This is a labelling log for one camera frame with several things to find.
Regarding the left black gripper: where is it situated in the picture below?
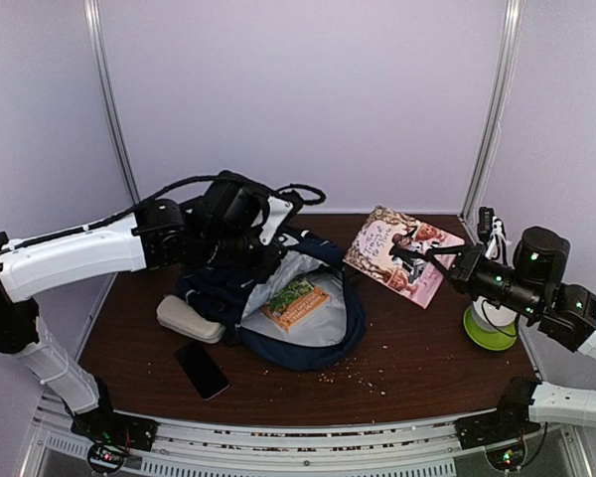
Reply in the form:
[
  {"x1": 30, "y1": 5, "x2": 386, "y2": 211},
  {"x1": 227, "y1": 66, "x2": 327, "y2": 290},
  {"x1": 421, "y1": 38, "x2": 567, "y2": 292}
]
[{"x1": 199, "y1": 231, "x2": 289, "y2": 285}]

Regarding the yellow paperback booklet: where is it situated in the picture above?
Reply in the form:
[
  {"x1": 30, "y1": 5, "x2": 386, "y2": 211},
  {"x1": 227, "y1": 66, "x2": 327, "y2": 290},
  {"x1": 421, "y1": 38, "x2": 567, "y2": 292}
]
[{"x1": 344, "y1": 206, "x2": 465, "y2": 309}]

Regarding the orange green paperback book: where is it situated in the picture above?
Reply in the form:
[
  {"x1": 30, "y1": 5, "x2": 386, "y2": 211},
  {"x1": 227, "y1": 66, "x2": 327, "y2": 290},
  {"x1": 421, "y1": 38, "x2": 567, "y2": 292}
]
[{"x1": 262, "y1": 275, "x2": 330, "y2": 333}]

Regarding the beige hard glasses case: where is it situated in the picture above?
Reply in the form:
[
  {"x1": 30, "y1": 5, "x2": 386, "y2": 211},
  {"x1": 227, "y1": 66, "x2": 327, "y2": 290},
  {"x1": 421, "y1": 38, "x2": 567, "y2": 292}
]
[{"x1": 156, "y1": 295, "x2": 224, "y2": 344}]

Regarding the navy blue student backpack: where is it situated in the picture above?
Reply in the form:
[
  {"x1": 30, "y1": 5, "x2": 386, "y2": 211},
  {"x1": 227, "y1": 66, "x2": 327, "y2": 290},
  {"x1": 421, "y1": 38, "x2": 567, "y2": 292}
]
[{"x1": 176, "y1": 226, "x2": 367, "y2": 372}]

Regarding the black smartphone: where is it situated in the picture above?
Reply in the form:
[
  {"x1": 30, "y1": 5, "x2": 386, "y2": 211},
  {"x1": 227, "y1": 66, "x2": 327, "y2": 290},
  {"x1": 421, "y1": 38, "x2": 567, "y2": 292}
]
[{"x1": 174, "y1": 341, "x2": 229, "y2": 400}]

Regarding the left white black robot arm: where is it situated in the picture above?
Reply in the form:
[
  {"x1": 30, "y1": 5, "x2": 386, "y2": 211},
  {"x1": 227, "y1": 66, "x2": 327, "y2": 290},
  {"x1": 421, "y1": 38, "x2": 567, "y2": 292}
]
[{"x1": 0, "y1": 171, "x2": 302, "y2": 441}]

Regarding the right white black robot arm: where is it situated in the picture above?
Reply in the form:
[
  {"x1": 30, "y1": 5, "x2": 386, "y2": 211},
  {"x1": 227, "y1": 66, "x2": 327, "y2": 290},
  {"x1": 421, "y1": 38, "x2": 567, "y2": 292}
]
[{"x1": 423, "y1": 226, "x2": 596, "y2": 439}]

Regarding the white bowl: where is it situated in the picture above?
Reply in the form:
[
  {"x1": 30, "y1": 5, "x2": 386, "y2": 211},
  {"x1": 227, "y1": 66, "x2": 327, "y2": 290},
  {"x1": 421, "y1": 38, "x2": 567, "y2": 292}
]
[{"x1": 471, "y1": 297, "x2": 517, "y2": 337}]

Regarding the lime green plate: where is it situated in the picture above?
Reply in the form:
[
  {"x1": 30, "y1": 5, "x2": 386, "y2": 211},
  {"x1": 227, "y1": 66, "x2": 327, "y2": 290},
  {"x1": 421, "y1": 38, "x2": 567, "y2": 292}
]
[{"x1": 463, "y1": 307, "x2": 518, "y2": 352}]

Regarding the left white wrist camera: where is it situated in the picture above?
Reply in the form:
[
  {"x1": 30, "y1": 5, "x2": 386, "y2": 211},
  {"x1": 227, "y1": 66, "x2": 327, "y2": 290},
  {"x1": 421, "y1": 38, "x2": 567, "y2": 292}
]
[{"x1": 258, "y1": 191, "x2": 302, "y2": 246}]

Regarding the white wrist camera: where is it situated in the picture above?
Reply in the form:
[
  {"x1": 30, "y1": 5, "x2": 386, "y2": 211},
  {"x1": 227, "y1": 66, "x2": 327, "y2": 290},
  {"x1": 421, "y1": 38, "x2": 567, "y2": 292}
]
[
  {"x1": 477, "y1": 207, "x2": 511, "y2": 265},
  {"x1": 258, "y1": 191, "x2": 302, "y2": 246}
]

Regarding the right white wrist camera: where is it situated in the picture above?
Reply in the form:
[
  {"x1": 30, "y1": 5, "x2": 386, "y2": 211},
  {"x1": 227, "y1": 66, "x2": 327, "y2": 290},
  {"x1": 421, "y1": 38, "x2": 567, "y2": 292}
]
[{"x1": 477, "y1": 207, "x2": 511, "y2": 265}]

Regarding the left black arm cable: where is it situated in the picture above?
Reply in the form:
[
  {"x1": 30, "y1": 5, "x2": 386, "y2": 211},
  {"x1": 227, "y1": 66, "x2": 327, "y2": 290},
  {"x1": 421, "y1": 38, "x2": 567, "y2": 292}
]
[{"x1": 0, "y1": 171, "x2": 328, "y2": 259}]

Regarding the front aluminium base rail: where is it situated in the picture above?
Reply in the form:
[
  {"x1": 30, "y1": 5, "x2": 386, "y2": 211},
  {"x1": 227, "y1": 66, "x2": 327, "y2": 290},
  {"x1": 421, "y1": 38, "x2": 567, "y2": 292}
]
[{"x1": 16, "y1": 393, "x2": 596, "y2": 476}]

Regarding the right aluminium frame post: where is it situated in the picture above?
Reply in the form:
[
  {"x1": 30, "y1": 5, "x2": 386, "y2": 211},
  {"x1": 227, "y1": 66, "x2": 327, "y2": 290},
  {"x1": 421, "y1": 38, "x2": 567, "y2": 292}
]
[{"x1": 460, "y1": 0, "x2": 524, "y2": 228}]

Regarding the aluminium frame post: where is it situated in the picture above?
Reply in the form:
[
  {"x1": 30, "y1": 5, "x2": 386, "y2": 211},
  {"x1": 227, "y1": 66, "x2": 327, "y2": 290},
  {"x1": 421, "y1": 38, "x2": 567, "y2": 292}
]
[
  {"x1": 460, "y1": 0, "x2": 524, "y2": 228},
  {"x1": 82, "y1": 0, "x2": 147, "y2": 223}
]

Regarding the left aluminium frame post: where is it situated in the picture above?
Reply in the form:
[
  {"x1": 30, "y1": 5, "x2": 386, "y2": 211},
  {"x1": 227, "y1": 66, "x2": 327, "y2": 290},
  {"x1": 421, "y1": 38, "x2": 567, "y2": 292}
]
[{"x1": 82, "y1": 0, "x2": 147, "y2": 223}]

